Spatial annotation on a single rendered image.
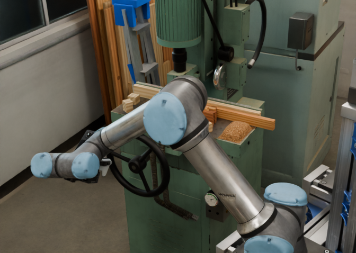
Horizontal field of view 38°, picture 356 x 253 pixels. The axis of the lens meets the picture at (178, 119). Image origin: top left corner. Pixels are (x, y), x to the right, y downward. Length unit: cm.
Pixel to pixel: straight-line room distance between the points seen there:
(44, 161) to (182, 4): 80
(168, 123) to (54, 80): 229
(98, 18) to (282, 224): 239
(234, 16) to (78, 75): 173
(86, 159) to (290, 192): 58
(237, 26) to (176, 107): 99
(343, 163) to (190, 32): 80
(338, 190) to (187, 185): 76
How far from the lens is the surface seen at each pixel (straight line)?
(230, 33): 218
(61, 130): 363
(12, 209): 330
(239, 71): 220
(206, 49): 217
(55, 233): 305
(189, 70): 215
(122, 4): 290
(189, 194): 220
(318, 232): 186
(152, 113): 125
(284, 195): 145
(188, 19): 200
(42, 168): 157
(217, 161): 129
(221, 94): 232
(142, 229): 249
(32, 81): 333
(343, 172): 158
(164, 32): 203
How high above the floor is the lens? 191
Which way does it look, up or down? 28 degrees down
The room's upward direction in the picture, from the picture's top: 2 degrees counter-clockwise
